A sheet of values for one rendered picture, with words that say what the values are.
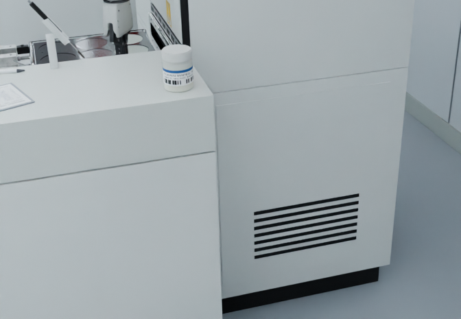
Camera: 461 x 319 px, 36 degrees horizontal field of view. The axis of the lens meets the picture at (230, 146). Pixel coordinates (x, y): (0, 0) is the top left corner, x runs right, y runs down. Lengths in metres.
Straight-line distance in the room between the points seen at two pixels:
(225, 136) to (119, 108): 0.56
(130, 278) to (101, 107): 0.47
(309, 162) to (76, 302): 0.84
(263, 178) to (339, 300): 0.58
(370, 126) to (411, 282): 0.67
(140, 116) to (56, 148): 0.20
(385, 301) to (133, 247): 1.08
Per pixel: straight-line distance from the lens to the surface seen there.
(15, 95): 1.74
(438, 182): 3.30
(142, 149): 1.67
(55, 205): 1.71
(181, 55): 1.64
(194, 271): 1.88
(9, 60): 2.20
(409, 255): 2.80
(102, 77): 1.79
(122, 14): 2.05
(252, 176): 2.19
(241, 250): 2.32
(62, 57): 2.16
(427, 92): 3.76
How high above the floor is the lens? 1.61
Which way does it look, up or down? 27 degrees down
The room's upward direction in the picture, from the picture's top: 2 degrees counter-clockwise
